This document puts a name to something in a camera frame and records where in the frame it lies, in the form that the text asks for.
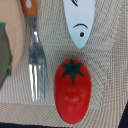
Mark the teal padded gripper finger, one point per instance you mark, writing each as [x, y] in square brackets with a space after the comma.
[5, 55]

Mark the red toy tomato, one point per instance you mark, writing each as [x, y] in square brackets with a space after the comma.
[72, 90]

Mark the white toy fish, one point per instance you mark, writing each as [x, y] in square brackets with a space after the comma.
[79, 16]

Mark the round wooden plate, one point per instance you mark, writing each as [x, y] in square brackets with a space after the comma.
[11, 14]

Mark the wooden handled fork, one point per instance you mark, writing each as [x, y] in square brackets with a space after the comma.
[37, 60]

